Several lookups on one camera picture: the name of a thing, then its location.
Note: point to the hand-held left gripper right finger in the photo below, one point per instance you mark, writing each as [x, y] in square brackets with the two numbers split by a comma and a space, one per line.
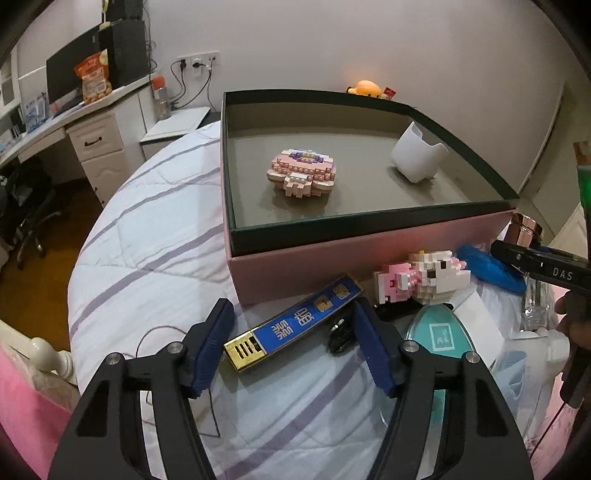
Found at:
[376, 355]

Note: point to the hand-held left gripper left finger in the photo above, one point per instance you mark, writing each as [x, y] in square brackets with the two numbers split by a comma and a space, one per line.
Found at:
[210, 350]

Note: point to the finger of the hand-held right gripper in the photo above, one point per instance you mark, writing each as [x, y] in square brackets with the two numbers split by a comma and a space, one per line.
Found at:
[512, 254]

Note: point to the white pink brick cat toy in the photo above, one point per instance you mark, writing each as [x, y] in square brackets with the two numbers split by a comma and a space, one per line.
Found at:
[438, 277]

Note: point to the blue and gold rectangular box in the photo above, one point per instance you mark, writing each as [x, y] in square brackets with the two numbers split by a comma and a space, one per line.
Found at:
[286, 327]

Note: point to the pink box with dark rim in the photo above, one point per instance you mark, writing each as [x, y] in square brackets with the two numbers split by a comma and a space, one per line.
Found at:
[323, 272]

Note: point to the person's right hand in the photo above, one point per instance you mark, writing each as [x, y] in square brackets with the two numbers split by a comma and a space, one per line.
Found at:
[575, 318]

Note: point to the blue plastic wrapper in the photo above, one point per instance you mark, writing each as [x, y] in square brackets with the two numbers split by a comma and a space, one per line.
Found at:
[485, 267]

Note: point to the small black object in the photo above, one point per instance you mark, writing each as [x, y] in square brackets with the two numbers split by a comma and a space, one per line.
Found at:
[339, 341]

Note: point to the white paper card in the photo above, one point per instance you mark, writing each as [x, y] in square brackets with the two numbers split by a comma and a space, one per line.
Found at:
[480, 318]

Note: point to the white plastic object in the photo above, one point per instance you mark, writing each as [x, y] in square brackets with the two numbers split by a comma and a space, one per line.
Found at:
[545, 346]

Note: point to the green object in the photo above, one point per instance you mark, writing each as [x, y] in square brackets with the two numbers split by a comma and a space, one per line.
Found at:
[584, 194]

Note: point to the blue face mask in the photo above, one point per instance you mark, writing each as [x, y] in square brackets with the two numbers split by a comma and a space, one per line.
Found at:
[512, 376]

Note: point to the white plastic cup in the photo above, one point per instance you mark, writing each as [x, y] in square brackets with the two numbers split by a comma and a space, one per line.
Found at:
[415, 157]

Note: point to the pink cloth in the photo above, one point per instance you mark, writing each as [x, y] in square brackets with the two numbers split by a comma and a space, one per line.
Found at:
[27, 415]

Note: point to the pink brick flower toy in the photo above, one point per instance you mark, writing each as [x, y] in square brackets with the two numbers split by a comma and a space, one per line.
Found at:
[300, 168]

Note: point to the small red white item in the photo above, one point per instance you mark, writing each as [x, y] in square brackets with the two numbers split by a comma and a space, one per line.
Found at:
[389, 93]

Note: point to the orange plush toy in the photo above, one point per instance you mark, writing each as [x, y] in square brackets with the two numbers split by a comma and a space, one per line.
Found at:
[364, 88]

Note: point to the white side table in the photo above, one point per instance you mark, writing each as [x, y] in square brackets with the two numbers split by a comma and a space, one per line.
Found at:
[178, 122]

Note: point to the white drawer unit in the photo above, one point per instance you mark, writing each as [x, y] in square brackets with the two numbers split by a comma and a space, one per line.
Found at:
[99, 147]

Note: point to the black office chair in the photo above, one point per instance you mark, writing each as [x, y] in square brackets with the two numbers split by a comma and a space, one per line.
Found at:
[27, 198]

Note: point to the clear bottle with orange cap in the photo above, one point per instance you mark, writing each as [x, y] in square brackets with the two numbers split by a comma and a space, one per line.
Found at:
[161, 99]

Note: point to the white desk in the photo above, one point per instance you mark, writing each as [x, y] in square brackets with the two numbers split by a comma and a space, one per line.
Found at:
[41, 131]

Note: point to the orange snack bag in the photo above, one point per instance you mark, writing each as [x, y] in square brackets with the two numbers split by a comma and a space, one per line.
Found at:
[94, 78]

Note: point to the blue white boxes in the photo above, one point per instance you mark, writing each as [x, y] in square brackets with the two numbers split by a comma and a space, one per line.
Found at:
[36, 110]

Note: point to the black computer tower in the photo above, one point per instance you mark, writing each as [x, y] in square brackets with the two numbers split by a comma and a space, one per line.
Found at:
[127, 50]

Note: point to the black computer monitor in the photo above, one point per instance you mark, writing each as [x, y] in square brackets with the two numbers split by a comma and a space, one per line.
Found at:
[64, 69]

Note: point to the white hutch cabinet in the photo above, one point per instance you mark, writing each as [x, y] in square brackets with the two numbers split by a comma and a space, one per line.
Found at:
[9, 78]

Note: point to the black speaker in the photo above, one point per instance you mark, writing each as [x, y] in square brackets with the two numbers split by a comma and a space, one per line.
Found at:
[127, 9]

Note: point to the cream figurine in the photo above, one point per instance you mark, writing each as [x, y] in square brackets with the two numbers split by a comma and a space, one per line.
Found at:
[106, 11]

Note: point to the cream bed post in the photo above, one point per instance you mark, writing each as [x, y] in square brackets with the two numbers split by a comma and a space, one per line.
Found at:
[44, 353]

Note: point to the white wall socket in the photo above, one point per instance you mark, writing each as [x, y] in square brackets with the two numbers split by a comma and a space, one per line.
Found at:
[203, 57]

